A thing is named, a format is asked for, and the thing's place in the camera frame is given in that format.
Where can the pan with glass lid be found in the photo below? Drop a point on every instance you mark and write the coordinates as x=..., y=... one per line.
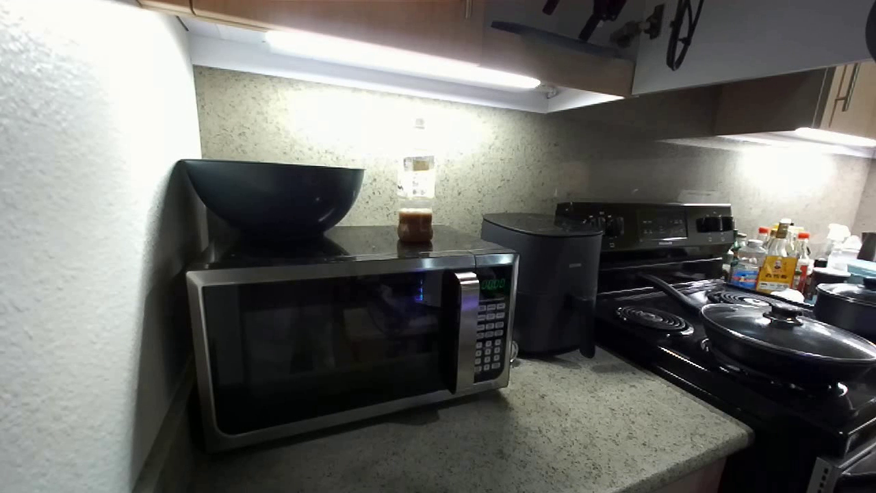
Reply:
x=779, y=342

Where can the yellow label oil bottle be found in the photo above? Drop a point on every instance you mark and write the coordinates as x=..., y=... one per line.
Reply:
x=779, y=264

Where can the wooden upper cabinet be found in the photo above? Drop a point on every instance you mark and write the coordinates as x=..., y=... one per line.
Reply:
x=773, y=64

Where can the under-cabinet light strip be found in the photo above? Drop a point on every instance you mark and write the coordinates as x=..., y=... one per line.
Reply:
x=391, y=61

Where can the teal plastic plate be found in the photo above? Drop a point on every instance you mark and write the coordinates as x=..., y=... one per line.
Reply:
x=546, y=36

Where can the black kitchen stove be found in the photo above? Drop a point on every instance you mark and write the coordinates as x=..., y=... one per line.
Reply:
x=799, y=384

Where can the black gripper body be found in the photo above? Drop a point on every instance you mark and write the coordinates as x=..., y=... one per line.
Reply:
x=635, y=21

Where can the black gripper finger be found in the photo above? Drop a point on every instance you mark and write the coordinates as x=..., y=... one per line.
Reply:
x=601, y=21

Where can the black pot on stove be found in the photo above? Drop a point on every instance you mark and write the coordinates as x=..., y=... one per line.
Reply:
x=847, y=306

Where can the stainless black microwave oven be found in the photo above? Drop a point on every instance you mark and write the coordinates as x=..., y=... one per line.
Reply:
x=345, y=331

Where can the glass jar with brown contents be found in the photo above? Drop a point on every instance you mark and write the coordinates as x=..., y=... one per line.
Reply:
x=416, y=201

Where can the blue label bottle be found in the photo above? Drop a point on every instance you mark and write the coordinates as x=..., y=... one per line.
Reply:
x=746, y=261

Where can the dark blue bowl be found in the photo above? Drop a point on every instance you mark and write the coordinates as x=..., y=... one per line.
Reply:
x=272, y=198

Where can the red cap sauce bottle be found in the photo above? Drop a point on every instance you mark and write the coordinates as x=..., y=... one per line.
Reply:
x=803, y=261

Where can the black air fryer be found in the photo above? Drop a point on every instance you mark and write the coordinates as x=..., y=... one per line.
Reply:
x=555, y=282

